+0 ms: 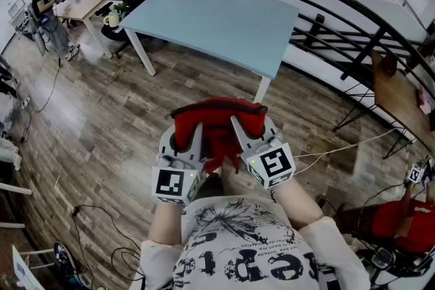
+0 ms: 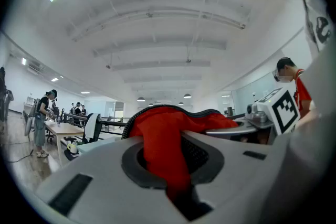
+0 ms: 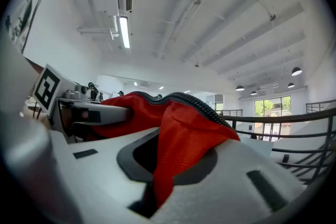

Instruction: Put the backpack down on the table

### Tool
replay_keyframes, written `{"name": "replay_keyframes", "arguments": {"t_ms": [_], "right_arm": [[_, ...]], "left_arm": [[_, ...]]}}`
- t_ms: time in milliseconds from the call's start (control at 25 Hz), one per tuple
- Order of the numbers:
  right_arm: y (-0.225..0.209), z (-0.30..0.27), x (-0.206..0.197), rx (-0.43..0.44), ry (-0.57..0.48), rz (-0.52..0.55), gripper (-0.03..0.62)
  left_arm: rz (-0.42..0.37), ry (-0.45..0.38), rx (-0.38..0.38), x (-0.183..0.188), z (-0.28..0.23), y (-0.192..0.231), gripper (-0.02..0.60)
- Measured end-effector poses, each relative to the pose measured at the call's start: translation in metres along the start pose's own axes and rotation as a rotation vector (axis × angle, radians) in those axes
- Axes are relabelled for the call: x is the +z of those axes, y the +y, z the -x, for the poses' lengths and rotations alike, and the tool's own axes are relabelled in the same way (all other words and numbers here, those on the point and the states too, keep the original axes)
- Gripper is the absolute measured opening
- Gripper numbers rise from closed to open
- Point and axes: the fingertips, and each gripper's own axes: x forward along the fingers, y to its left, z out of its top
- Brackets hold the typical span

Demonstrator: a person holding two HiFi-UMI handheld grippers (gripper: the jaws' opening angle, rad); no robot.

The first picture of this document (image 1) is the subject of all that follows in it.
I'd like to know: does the dark brown pouch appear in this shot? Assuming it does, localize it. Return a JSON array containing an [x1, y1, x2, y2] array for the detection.
[[380, 54, 398, 77]]

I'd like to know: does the black floor cable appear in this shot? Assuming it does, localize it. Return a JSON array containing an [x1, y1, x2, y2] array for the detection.
[[33, 57, 64, 113], [70, 203, 145, 283]]

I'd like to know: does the yellow mug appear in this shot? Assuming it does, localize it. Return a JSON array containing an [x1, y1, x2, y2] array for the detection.
[[103, 10, 121, 28]]

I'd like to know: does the white board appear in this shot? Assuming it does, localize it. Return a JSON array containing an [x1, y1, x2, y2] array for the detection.
[[11, 244, 46, 290]]

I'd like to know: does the light blue table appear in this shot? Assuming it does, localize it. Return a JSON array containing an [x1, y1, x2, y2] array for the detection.
[[118, 0, 300, 103]]

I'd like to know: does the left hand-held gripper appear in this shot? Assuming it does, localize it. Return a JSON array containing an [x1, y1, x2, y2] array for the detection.
[[151, 122, 206, 206]]

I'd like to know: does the white rope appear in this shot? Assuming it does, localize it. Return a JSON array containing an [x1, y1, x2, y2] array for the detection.
[[291, 127, 408, 175]]

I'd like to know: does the red fabric bag with zipper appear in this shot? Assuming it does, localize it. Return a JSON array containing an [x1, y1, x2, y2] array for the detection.
[[169, 96, 269, 176]]

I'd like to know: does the person's right forearm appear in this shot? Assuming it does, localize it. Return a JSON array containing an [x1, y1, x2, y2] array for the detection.
[[271, 176, 324, 232]]

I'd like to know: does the brown wooden side table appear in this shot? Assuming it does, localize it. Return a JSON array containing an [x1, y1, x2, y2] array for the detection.
[[332, 50, 435, 160]]

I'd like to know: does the person's white printed shirt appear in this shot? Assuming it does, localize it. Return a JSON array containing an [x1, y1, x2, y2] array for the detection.
[[130, 195, 371, 290]]

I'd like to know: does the green potted plant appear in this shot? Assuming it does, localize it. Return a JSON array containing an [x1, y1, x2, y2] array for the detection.
[[114, 1, 132, 16]]

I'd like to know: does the person's left forearm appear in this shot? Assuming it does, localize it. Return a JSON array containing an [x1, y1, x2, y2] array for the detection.
[[148, 202, 187, 246]]

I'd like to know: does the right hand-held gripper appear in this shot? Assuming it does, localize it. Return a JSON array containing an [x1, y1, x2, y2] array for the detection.
[[230, 115, 296, 190]]

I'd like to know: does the pink box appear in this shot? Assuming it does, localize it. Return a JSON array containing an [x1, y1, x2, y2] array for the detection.
[[419, 86, 433, 115]]

